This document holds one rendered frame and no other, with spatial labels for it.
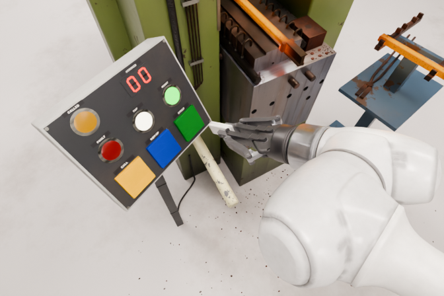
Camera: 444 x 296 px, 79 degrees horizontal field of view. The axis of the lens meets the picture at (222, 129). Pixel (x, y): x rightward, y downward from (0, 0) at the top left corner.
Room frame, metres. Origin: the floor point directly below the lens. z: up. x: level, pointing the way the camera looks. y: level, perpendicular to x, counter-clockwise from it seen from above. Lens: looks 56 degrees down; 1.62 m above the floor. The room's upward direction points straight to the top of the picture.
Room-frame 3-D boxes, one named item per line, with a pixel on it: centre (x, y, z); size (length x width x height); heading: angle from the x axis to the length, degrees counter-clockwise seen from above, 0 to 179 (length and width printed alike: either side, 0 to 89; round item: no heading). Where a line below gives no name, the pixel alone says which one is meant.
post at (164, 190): (0.43, 0.25, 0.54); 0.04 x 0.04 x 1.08; 28
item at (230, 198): (0.52, 0.06, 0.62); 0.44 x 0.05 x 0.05; 28
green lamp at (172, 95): (0.46, 0.13, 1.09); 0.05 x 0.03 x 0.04; 118
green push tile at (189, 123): (0.43, 0.09, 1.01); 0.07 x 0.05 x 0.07; 143
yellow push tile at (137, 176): (0.27, 0.21, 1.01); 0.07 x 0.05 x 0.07; 143
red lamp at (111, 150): (0.30, 0.25, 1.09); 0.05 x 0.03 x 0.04; 118
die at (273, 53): (0.95, -0.10, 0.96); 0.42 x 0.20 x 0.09; 28
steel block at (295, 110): (0.99, -0.15, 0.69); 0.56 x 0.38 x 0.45; 28
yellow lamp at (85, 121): (0.32, 0.28, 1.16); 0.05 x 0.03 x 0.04; 118
